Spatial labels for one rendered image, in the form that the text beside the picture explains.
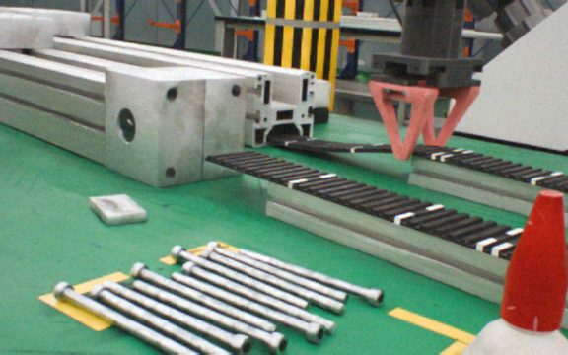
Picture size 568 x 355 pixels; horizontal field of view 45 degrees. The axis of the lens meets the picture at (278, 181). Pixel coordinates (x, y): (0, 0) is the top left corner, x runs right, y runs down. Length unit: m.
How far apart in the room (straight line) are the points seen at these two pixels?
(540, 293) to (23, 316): 0.27
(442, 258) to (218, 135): 0.27
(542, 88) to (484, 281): 0.57
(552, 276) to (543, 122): 0.77
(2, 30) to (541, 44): 0.70
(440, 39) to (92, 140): 0.35
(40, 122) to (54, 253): 0.35
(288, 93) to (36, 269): 0.48
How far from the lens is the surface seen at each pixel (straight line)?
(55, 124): 0.77
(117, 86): 0.65
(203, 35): 11.65
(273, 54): 4.11
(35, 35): 0.99
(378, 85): 0.66
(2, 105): 0.89
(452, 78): 0.66
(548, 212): 0.20
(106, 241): 0.48
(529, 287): 0.20
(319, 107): 0.98
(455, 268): 0.44
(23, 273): 0.44
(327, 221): 0.51
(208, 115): 0.63
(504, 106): 0.99
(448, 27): 0.66
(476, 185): 0.65
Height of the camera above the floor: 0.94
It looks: 15 degrees down
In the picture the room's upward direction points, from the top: 4 degrees clockwise
